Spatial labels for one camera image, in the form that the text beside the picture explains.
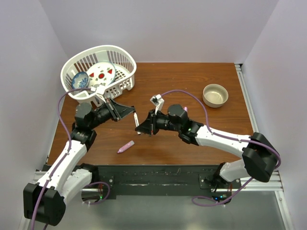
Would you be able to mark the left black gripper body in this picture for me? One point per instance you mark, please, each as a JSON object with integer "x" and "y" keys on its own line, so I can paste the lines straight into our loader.
{"x": 102, "y": 115}

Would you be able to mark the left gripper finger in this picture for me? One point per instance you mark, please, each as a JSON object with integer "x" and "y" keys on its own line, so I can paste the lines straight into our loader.
{"x": 122, "y": 113}
{"x": 119, "y": 106}

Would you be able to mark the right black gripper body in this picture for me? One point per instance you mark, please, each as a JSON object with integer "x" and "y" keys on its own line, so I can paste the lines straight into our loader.
{"x": 159, "y": 121}

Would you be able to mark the white black marker pen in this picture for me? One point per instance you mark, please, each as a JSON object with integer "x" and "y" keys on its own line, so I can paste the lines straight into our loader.
{"x": 136, "y": 121}

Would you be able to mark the pink highlighter pen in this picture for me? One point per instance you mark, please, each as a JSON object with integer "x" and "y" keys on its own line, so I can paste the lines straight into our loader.
{"x": 126, "y": 146}

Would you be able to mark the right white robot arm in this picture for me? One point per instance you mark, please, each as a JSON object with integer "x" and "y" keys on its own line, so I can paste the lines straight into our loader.
{"x": 258, "y": 158}

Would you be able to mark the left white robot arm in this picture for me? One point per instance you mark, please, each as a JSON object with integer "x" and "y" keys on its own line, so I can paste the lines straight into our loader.
{"x": 47, "y": 199}

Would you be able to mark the blue patterned bowl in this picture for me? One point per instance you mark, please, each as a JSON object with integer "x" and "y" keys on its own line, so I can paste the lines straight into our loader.
{"x": 80, "y": 81}

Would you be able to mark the white plate with fruit pattern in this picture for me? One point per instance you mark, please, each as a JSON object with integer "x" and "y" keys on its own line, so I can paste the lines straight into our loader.
{"x": 101, "y": 73}

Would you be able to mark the white plastic dish basket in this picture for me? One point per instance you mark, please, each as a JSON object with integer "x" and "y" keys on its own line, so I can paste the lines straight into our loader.
{"x": 124, "y": 64}

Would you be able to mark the beige ceramic bowl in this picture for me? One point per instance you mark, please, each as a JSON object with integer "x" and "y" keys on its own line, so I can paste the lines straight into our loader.
{"x": 215, "y": 95}

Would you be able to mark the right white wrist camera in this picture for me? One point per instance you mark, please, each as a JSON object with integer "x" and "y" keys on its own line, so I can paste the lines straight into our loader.
{"x": 158, "y": 102}

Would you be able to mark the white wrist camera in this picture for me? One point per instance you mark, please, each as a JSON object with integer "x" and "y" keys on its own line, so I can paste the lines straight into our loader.
{"x": 99, "y": 93}
{"x": 158, "y": 102}

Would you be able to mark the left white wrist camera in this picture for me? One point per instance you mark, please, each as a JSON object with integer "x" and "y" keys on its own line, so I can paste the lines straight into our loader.
{"x": 99, "y": 93}

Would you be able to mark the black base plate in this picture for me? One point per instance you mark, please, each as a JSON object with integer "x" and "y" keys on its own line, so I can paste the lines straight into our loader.
{"x": 162, "y": 180}

